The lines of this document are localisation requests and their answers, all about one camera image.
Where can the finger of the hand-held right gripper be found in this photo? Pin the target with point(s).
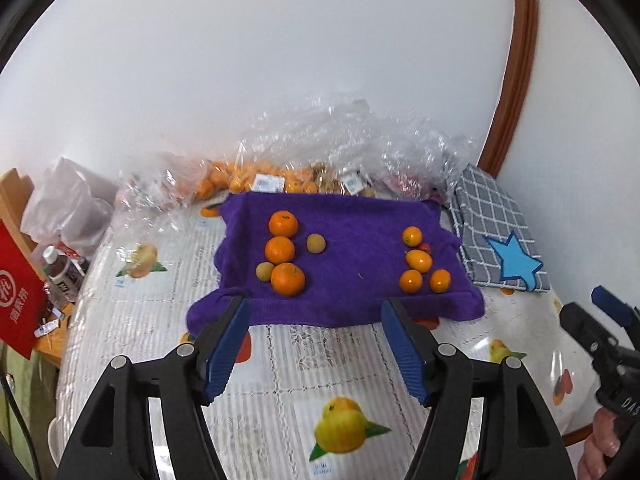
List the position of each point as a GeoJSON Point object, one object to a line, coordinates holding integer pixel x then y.
{"type": "Point", "coordinates": [612, 305]}
{"type": "Point", "coordinates": [585, 327]}

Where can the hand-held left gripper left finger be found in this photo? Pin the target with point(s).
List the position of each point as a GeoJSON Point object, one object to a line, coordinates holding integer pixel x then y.
{"type": "Point", "coordinates": [227, 345]}

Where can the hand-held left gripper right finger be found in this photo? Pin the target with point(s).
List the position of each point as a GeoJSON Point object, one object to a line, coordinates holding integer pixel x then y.
{"type": "Point", "coordinates": [405, 350]}

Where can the small orange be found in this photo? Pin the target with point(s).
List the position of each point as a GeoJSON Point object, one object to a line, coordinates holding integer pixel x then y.
{"type": "Point", "coordinates": [440, 280]}
{"type": "Point", "coordinates": [412, 236]}
{"type": "Point", "coordinates": [410, 281]}
{"type": "Point", "coordinates": [419, 260]}

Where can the tan longan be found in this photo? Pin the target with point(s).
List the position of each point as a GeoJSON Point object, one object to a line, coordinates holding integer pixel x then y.
{"type": "Point", "coordinates": [263, 271]}
{"type": "Point", "coordinates": [316, 243]}

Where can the large orange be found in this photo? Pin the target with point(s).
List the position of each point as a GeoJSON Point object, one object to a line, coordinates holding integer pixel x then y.
{"type": "Point", "coordinates": [288, 278]}
{"type": "Point", "coordinates": [280, 249]}
{"type": "Point", "coordinates": [283, 223]}

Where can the small red fruit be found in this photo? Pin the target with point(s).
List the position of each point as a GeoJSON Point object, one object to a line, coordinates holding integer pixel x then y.
{"type": "Point", "coordinates": [425, 247]}

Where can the person's right hand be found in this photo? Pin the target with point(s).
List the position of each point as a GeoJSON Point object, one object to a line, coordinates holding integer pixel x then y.
{"type": "Point", "coordinates": [595, 450]}

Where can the fruit print tablecloth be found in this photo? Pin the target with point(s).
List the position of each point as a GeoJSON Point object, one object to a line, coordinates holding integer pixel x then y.
{"type": "Point", "coordinates": [310, 355]}

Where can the purple towel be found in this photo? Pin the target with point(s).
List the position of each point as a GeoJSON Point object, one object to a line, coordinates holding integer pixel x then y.
{"type": "Point", "coordinates": [360, 260]}

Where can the grey checked cloth blue star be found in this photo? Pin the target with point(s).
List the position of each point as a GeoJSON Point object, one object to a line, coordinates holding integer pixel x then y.
{"type": "Point", "coordinates": [480, 200]}

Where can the white price label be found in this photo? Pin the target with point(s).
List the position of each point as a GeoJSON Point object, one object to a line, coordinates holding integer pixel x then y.
{"type": "Point", "coordinates": [355, 181]}
{"type": "Point", "coordinates": [267, 183]}

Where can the clear plastic bag of oranges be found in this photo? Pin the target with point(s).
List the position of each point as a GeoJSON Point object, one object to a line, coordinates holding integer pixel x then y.
{"type": "Point", "coordinates": [235, 175]}

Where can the red label bottle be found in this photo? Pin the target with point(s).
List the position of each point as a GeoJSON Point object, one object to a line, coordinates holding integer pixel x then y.
{"type": "Point", "coordinates": [75, 255]}

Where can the wooden side table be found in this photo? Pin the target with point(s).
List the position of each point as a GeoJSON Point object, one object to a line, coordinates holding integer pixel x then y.
{"type": "Point", "coordinates": [50, 340]}

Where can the crumpled clear plastic bag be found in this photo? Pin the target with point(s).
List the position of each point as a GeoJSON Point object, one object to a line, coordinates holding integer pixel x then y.
{"type": "Point", "coordinates": [150, 185]}

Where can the black label water bottle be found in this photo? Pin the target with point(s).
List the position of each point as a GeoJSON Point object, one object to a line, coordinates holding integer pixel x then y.
{"type": "Point", "coordinates": [62, 272]}

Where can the small white tube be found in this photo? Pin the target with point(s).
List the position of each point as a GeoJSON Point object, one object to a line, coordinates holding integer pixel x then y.
{"type": "Point", "coordinates": [46, 329]}

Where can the clear plastic bag of snacks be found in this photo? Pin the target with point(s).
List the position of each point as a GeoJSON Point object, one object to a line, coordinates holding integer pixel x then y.
{"type": "Point", "coordinates": [415, 160]}

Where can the white bowl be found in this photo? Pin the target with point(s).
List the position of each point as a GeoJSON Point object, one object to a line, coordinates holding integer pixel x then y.
{"type": "Point", "coordinates": [54, 435]}

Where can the green cloth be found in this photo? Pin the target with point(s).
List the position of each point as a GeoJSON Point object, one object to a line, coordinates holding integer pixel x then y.
{"type": "Point", "coordinates": [30, 410]}

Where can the red paper bag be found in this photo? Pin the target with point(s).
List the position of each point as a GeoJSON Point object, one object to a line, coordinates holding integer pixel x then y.
{"type": "Point", "coordinates": [20, 300]}

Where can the white plastic bag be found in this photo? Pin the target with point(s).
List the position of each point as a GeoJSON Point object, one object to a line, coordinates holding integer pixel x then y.
{"type": "Point", "coordinates": [65, 200]}

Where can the brown wooden door frame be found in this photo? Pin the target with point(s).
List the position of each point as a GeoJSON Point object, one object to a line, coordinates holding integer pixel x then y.
{"type": "Point", "coordinates": [520, 60]}

